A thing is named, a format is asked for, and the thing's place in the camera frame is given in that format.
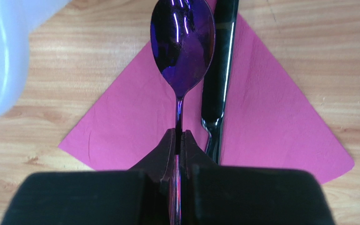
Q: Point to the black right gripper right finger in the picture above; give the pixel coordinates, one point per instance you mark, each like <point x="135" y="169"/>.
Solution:
<point x="230" y="195"/>

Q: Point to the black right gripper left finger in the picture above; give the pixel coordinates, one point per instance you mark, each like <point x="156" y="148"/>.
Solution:
<point x="137" y="196"/>

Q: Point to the magenta paper napkin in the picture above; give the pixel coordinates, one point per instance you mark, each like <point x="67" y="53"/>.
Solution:
<point x="268" y="120"/>

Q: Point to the black table knife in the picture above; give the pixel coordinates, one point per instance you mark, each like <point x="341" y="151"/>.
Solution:
<point x="216" y="81"/>

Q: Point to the purple metal spoon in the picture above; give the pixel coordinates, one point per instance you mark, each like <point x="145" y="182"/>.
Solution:
<point x="182" y="35"/>

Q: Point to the white perforated plastic basket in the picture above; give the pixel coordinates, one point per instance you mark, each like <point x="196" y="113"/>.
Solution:
<point x="18" y="18"/>

